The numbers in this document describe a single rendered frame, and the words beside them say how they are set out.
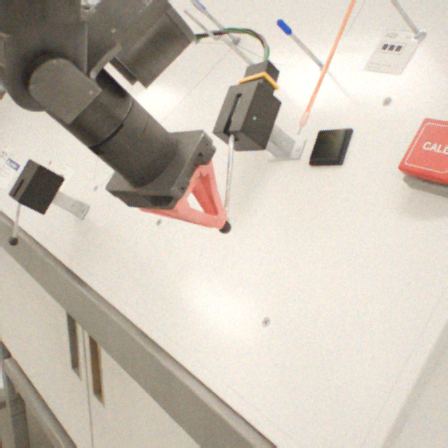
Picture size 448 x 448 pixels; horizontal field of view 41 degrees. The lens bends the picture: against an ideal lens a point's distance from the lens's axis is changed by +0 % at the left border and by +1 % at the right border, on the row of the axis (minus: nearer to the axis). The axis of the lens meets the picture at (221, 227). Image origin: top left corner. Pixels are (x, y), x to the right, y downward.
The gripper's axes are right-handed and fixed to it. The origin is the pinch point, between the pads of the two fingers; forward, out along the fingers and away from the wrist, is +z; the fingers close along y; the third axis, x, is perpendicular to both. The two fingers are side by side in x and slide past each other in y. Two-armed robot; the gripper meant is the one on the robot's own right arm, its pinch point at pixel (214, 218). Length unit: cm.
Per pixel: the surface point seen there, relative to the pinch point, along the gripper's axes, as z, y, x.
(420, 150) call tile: 2.1, -17.6, -9.2
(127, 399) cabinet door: 22.8, 27.5, 17.7
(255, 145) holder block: -0.7, -1.2, -8.4
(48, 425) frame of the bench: 42, 71, 29
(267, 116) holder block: -1.4, -1.7, -11.5
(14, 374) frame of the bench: 41, 93, 23
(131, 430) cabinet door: 26.4, 27.8, 21.2
